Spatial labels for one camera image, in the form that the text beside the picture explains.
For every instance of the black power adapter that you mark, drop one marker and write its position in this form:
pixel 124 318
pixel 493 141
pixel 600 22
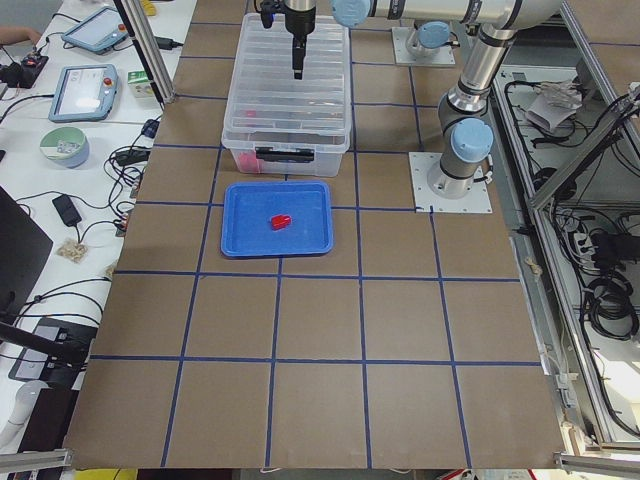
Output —
pixel 66 210

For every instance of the blue plastic tray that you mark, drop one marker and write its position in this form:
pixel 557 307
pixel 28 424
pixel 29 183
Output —
pixel 248 207

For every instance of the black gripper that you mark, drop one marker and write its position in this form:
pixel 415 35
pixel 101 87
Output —
pixel 298 23

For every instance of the teach pendant tablet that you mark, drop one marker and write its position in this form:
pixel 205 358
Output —
pixel 98 33
pixel 84 93

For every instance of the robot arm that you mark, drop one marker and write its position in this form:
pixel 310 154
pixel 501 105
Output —
pixel 267 9
pixel 468 139

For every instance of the teach pendant tablet near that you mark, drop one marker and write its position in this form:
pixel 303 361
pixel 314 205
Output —
pixel 84 93

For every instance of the green white carton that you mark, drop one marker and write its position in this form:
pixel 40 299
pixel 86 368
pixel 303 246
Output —
pixel 139 84

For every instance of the aluminium frame post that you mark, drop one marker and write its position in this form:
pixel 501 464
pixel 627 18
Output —
pixel 140 32

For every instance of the red block in box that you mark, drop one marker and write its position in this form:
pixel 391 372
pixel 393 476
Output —
pixel 247 162

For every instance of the green bowl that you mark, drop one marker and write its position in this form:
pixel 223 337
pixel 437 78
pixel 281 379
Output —
pixel 65 146

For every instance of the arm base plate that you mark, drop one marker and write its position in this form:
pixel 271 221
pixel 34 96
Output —
pixel 435 192
pixel 425 43

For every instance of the red block carried to tray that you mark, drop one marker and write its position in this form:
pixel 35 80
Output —
pixel 280 222

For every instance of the teach pendant tablet far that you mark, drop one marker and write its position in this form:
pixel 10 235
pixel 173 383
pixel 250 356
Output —
pixel 98 33

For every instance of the clear plastic box lid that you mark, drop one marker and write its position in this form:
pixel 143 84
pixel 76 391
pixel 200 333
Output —
pixel 263 80

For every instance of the clear plastic storage box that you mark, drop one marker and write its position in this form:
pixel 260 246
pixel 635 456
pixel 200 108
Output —
pixel 291 153

